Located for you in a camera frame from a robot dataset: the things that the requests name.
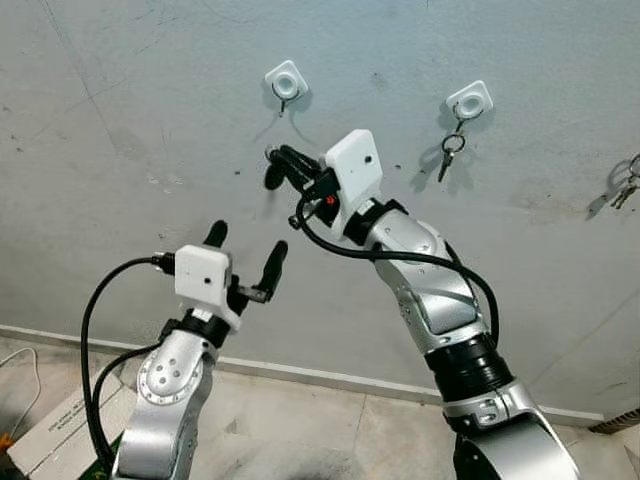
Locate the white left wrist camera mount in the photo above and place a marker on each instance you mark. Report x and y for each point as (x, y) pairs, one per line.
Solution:
(203, 273)

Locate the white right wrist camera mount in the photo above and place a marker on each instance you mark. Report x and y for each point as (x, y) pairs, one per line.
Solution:
(355, 170)

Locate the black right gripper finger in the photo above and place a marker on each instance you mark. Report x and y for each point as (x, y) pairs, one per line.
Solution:
(297, 162)
(273, 176)

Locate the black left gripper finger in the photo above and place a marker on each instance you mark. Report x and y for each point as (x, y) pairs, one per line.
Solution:
(215, 235)
(272, 268)

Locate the white printed cardboard box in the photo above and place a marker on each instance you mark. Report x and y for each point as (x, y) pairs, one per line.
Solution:
(60, 430)

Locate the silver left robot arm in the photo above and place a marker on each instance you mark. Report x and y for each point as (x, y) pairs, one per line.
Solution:
(165, 400)

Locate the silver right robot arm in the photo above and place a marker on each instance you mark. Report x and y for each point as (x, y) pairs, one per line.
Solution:
(445, 300)

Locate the white square wall hook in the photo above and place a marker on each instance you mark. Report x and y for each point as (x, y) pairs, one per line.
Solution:
(470, 100)
(286, 80)

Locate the white skirting board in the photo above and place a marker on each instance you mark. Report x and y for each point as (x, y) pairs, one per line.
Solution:
(300, 372)

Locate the dark ribbed floor grate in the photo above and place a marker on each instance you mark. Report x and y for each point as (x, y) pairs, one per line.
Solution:
(618, 420)

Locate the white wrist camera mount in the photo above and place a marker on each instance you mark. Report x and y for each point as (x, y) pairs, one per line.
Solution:
(203, 273)
(355, 170)

